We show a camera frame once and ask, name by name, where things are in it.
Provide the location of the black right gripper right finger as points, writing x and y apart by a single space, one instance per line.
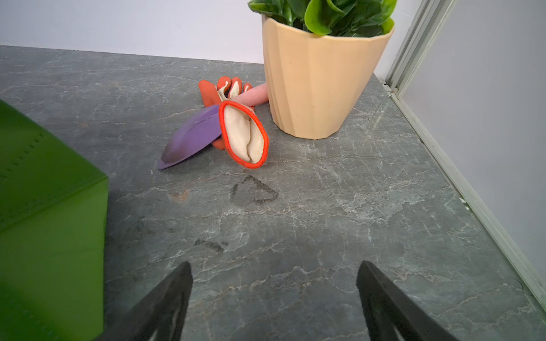
389 313

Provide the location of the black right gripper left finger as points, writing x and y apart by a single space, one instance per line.
161 314

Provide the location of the green shopping bag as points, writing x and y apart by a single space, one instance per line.
53 217

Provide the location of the purple garden trowel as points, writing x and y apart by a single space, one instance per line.
195 135

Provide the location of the red white garden glove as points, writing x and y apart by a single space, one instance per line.
241 134

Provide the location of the beige plant pot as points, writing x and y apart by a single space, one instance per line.
315 81

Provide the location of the green potted plant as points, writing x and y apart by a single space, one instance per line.
346 18

